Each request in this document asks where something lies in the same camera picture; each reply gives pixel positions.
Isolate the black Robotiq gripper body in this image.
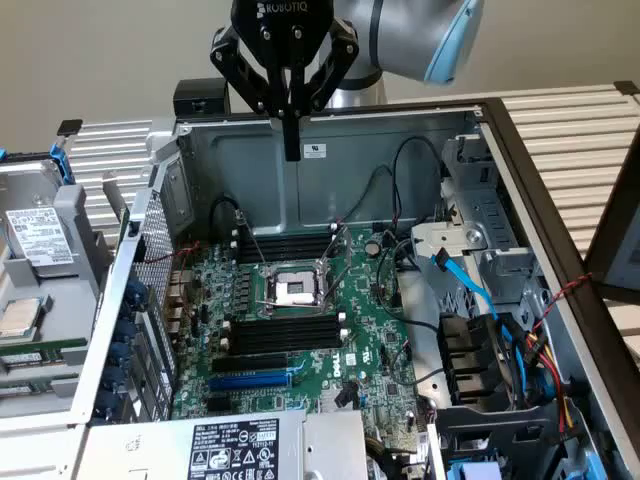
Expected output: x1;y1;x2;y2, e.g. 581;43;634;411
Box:
230;0;335;70

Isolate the black box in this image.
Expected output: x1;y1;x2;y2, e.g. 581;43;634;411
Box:
172;78;233;118

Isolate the open metal PC case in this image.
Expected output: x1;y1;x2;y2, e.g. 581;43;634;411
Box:
69;97;640;480

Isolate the metal socket cover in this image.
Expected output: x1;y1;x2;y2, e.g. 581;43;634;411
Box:
318;223;352;282

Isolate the metal disk bay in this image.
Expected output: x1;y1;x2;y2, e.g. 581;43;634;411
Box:
409;132;551;321

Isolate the CPU socket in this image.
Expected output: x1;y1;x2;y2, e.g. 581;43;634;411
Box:
255;260;335;317

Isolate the metal rear port block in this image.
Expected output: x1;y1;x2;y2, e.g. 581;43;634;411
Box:
166;271;195;335

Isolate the green Dell motherboard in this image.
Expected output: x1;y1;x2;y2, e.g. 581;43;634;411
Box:
169;225;431;456

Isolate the silver hard disk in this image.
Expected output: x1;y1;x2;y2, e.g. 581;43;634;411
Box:
0;159;84;277

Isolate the grey parts rack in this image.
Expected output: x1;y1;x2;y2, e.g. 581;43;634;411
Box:
0;149;117;417

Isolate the long black expansion slot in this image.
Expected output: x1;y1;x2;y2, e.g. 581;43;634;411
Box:
211;351;290;374

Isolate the blue expansion slot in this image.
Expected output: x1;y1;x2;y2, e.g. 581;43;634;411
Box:
207;371;294;394

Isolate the black plastic fan shroud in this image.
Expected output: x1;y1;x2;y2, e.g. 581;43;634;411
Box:
436;311;517;412

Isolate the dark framed grey panel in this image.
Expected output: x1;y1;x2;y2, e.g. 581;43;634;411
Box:
583;124;640;302

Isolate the silver CPU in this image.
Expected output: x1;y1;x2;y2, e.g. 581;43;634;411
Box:
0;296;45;340

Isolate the grey power supply unit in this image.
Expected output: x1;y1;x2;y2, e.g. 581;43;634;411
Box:
74;409;369;480

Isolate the tall black wire loop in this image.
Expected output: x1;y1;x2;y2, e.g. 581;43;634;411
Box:
391;136;447;225

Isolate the low black wire loop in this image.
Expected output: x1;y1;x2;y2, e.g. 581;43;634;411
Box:
343;163;397;222

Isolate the short black wire loop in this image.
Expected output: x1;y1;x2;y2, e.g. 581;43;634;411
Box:
209;196;247;247

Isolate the graphics card with metal bracket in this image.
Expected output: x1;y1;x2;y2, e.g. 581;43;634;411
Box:
101;170;132;249

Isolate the red-black twisted wire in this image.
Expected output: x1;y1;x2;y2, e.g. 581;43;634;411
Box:
143;241;202;265
531;271;594;332

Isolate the blue disk caddy rail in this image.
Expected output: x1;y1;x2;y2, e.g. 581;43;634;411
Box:
48;138;77;185

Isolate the blue SATA wire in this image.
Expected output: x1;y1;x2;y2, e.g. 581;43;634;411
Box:
429;248;526;366

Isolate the long black curved wire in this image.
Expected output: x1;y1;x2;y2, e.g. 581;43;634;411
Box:
376;238;442;335

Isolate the black wire connector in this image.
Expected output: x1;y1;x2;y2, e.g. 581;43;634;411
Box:
334;383;357;410

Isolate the red yellow black wire bundle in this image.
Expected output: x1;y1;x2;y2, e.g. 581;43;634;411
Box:
518;323;582;442

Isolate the dark grey plastic bracket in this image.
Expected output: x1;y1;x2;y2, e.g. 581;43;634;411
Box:
428;402;626;480

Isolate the blue plastic drive rail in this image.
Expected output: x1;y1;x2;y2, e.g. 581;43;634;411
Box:
447;459;502;480

